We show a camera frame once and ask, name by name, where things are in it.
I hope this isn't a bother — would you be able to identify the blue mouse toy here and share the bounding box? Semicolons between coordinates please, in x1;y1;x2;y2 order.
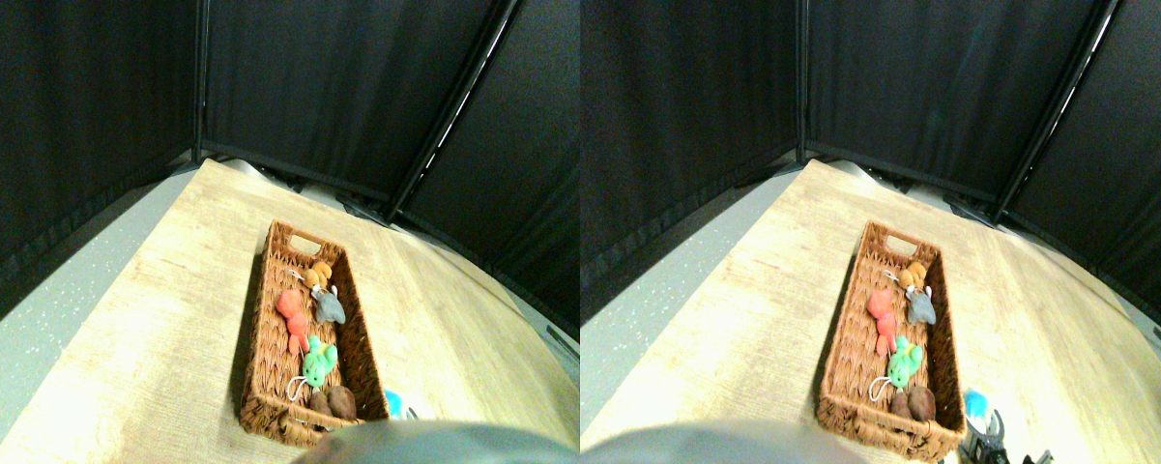
961;388;996;427
383;389;418;421

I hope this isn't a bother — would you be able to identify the black curtain stand pole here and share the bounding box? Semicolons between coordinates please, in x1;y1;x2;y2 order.
191;0;210;167
383;0;525;221
988;0;1125;225
793;0;813;167

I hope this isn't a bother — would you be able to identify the green mouse toy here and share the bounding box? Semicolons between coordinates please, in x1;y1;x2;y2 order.
867;335;925;403
286;335;340;403

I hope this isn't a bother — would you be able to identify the brown wicker basket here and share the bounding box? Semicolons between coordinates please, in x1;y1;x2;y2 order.
239;220;392;448
815;220;969;462

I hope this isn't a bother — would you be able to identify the brown mouse toy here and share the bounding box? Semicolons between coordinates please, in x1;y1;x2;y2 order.
308;386;360;422
890;386;938;424

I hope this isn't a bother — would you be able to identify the red mouse toy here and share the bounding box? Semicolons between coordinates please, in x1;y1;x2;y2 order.
276;287;313;355
866;287;901;355

